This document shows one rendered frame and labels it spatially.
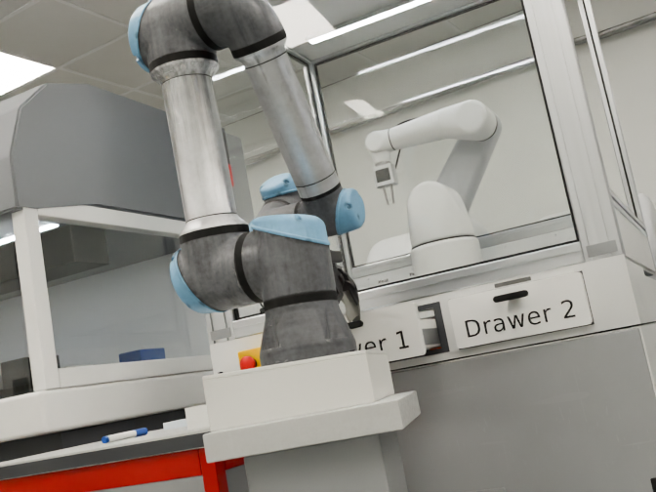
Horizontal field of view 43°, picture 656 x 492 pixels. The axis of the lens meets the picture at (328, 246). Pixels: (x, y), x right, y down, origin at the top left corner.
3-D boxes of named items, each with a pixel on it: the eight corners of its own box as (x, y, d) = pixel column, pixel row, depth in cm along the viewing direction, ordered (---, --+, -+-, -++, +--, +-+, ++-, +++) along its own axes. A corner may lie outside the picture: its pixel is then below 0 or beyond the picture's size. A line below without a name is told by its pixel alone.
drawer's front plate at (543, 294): (592, 323, 171) (580, 270, 172) (457, 348, 182) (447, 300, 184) (594, 323, 172) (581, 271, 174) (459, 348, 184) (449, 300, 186)
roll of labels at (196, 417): (184, 431, 151) (180, 409, 151) (193, 429, 157) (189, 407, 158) (221, 424, 150) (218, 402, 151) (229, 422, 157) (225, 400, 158)
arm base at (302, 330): (354, 351, 121) (344, 284, 123) (253, 368, 122) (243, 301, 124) (360, 353, 136) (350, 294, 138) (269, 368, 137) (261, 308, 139)
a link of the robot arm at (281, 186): (249, 195, 158) (265, 176, 165) (273, 244, 163) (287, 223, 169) (285, 185, 155) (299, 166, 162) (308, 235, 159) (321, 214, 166)
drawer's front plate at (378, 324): (424, 354, 170) (413, 301, 171) (299, 378, 181) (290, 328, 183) (427, 354, 171) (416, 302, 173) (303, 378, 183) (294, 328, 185)
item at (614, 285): (640, 323, 168) (624, 253, 171) (218, 402, 209) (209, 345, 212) (669, 318, 254) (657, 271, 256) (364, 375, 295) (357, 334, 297)
